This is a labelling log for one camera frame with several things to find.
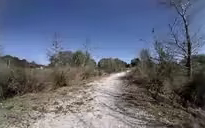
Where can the bare thin tree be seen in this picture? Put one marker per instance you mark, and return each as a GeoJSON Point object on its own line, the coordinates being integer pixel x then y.
{"type": "Point", "coordinates": [55, 50]}

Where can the dark wooded hill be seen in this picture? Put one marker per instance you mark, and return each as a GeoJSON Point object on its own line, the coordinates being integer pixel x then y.
{"type": "Point", "coordinates": [16, 62]}

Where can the dry brush scrub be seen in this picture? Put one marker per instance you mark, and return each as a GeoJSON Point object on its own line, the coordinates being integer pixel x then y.
{"type": "Point", "coordinates": [26, 78]}

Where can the bare tall tree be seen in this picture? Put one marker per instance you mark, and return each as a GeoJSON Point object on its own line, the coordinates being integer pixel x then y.
{"type": "Point", "coordinates": [187, 50]}

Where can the green trees clump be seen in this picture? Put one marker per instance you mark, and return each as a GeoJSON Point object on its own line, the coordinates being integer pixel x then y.
{"type": "Point", "coordinates": [73, 58]}
{"type": "Point", "coordinates": [111, 64]}

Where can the dry grass verge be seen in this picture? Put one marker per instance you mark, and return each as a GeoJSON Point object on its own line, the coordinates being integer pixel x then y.
{"type": "Point", "coordinates": [30, 106]}

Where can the pale dirt path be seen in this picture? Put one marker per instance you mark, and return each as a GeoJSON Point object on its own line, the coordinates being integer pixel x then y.
{"type": "Point", "coordinates": [100, 110]}

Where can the dry leaf-strewn verge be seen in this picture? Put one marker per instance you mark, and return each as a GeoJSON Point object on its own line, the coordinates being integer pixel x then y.
{"type": "Point", "coordinates": [170, 113]}

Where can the dry brown bushes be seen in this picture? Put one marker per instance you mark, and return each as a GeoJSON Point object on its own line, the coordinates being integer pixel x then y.
{"type": "Point", "coordinates": [176, 83]}

